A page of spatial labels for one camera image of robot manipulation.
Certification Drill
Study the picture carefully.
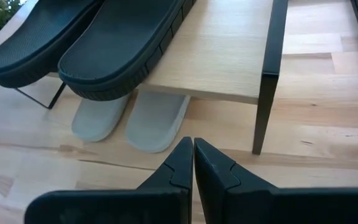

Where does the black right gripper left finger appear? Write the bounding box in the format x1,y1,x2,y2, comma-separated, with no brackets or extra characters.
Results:
24,136,195,224

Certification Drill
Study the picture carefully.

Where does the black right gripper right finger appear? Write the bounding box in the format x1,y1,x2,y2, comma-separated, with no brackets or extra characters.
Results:
193,138,358,224

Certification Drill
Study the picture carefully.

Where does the light grey slide sandal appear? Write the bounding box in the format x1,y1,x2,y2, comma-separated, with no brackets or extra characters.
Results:
124,90,191,154
71,93,131,143

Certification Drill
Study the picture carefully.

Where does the black rubber slide sandal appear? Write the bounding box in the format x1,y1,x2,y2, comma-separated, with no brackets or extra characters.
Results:
57,0,198,102
0,0,105,89

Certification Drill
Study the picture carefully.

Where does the wooden shelf with black frame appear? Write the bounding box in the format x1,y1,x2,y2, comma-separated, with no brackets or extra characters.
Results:
0,0,290,156

